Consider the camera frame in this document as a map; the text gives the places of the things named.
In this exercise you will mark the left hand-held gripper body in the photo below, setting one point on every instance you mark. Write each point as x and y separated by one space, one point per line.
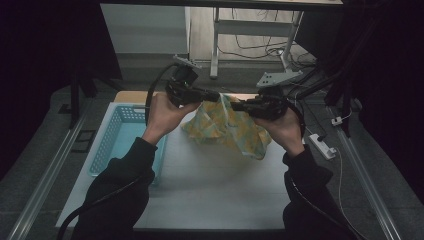
181 90

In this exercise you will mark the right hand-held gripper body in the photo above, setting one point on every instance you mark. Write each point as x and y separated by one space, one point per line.
270 106

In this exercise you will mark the orange slice print bag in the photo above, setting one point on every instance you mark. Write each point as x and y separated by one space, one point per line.
230 133

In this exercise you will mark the light blue plastic basket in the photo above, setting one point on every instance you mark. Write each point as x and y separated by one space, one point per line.
120 133

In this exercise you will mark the person's right hand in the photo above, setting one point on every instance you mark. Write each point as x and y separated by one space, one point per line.
286 133

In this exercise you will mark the person's left hand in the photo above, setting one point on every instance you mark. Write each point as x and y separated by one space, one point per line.
163 116

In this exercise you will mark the white power strip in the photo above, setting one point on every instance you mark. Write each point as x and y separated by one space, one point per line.
321 145

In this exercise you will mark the small white adapter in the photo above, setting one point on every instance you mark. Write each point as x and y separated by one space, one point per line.
336 121

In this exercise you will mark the white cabinet panel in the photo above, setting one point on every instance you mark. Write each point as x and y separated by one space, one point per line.
143 28

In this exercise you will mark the black metal stand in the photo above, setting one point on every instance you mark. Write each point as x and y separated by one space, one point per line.
346 90
75 100

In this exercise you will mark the black floor plate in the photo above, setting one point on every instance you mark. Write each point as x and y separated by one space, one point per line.
84 141

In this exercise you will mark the dark curtain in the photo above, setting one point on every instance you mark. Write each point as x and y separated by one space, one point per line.
40 50
396 83

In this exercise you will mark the white desk frame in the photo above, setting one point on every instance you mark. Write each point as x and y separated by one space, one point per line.
253 28

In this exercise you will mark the aluminium floor rail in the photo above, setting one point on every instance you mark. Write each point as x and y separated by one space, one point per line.
365 176
50 176

